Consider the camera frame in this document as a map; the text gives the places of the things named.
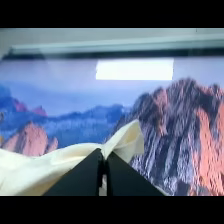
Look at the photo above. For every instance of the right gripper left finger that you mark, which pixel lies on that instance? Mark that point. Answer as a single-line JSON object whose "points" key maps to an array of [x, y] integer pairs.
{"points": [[83, 178]]}

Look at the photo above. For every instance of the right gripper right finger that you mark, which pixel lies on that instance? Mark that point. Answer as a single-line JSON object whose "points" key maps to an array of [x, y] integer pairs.
{"points": [[128, 181]]}

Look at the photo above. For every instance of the cream pants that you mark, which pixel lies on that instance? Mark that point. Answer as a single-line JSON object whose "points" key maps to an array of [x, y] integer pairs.
{"points": [[36, 170]]}

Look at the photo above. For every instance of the silver frame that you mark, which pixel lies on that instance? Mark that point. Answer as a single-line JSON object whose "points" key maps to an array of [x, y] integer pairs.
{"points": [[133, 46]]}

